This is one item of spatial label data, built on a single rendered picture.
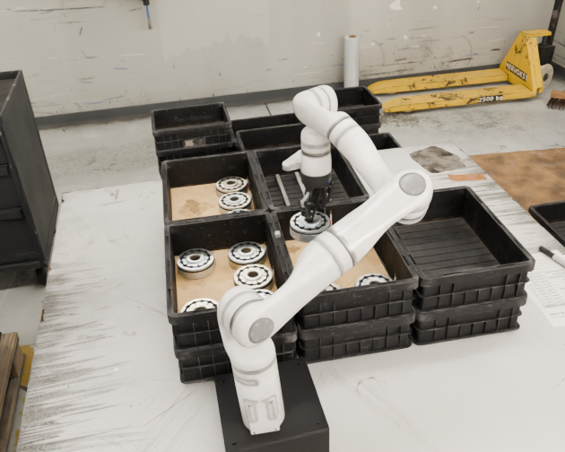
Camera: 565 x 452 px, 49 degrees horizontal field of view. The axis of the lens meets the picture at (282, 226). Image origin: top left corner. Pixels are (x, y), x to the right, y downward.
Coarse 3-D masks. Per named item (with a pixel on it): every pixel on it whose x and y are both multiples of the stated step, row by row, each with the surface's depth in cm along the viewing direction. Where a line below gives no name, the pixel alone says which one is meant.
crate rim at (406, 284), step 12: (336, 204) 177; (348, 204) 178; (276, 216) 173; (276, 228) 168; (396, 240) 160; (288, 252) 158; (288, 264) 154; (408, 264) 152; (348, 288) 145; (360, 288) 145; (372, 288) 145; (384, 288) 145; (396, 288) 146; (408, 288) 147; (312, 300) 144; (324, 300) 144; (336, 300) 145
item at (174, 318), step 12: (228, 216) 174; (240, 216) 173; (252, 216) 174; (168, 228) 170; (168, 240) 167; (276, 240) 163; (168, 252) 160; (276, 252) 159; (168, 264) 158; (168, 276) 152; (288, 276) 150; (168, 288) 148; (168, 300) 144; (168, 312) 140; (180, 312) 140; (192, 312) 140; (204, 312) 140; (216, 312) 140; (180, 324) 140
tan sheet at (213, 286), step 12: (216, 252) 177; (216, 264) 172; (228, 264) 172; (180, 276) 168; (216, 276) 167; (228, 276) 167; (180, 288) 164; (192, 288) 163; (204, 288) 163; (216, 288) 163; (228, 288) 163; (276, 288) 162; (180, 300) 159; (216, 300) 159
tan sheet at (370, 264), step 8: (288, 240) 180; (296, 240) 180; (288, 248) 177; (296, 248) 176; (296, 256) 173; (368, 256) 172; (376, 256) 172; (360, 264) 169; (368, 264) 169; (376, 264) 169; (352, 272) 166; (360, 272) 166; (368, 272) 166; (376, 272) 166; (384, 272) 166; (336, 280) 164; (344, 280) 164; (352, 280) 163
